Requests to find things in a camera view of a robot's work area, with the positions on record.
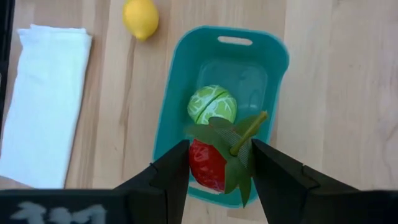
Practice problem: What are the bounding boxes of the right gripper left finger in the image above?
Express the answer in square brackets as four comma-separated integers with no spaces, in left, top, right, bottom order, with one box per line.
[113,139,191,224]

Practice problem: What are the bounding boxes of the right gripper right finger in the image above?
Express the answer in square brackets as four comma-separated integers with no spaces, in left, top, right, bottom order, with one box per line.
[251,139,359,224]

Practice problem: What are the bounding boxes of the red toy strawberry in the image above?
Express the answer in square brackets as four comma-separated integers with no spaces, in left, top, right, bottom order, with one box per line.
[185,110,269,208]

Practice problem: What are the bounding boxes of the green toy cabbage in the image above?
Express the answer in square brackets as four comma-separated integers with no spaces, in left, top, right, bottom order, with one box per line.
[187,85,238,126]

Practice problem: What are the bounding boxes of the teal plastic tub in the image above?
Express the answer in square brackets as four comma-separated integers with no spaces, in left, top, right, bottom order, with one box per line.
[152,25,290,208]

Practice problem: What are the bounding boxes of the white folded cloth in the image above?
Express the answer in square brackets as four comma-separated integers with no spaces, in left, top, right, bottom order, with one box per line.
[0,24,93,190]

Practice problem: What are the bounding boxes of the yellow toy lemon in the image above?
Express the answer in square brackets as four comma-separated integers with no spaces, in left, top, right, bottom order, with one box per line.
[122,0,160,43]

